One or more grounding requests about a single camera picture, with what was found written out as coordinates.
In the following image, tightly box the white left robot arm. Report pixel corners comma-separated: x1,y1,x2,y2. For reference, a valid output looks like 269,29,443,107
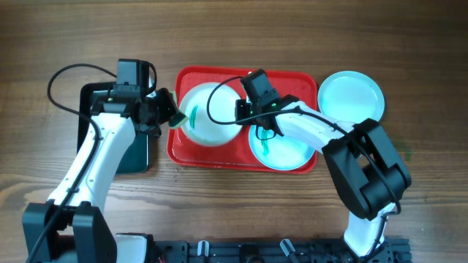
22,58,186,262

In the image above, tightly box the red plastic tray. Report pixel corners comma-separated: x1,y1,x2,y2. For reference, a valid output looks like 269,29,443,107
167,66,318,172

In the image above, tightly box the light blue plate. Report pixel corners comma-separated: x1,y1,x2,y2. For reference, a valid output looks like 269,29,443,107
317,71,385,123
249,126,315,171

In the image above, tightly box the green yellow sponge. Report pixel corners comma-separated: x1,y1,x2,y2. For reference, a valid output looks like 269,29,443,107
167,91,189,129

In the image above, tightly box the white plate top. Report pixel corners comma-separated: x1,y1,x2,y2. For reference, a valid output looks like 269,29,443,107
179,82,241,147

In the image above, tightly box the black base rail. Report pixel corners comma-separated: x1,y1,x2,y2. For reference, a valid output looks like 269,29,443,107
113,233,413,263

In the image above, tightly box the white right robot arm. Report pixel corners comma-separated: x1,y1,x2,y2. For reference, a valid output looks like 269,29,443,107
235,69,412,259

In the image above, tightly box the black water tray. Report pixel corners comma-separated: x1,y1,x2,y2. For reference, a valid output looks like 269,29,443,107
79,82,150,175

